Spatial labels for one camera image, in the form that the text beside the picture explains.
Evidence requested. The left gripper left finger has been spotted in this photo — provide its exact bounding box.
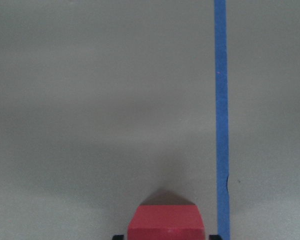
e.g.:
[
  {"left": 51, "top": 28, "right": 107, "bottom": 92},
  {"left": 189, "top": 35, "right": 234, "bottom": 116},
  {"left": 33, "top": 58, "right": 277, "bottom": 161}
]
[{"left": 112, "top": 235, "right": 124, "bottom": 240}]

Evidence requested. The red block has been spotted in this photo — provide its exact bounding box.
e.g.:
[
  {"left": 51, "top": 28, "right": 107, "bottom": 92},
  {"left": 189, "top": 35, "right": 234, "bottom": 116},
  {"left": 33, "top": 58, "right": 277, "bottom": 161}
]
[{"left": 127, "top": 204, "right": 206, "bottom": 240}]

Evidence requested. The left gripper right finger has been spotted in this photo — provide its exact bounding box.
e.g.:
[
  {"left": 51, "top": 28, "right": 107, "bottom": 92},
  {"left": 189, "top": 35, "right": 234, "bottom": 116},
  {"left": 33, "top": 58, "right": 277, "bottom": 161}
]
[{"left": 209, "top": 234, "right": 222, "bottom": 240}]

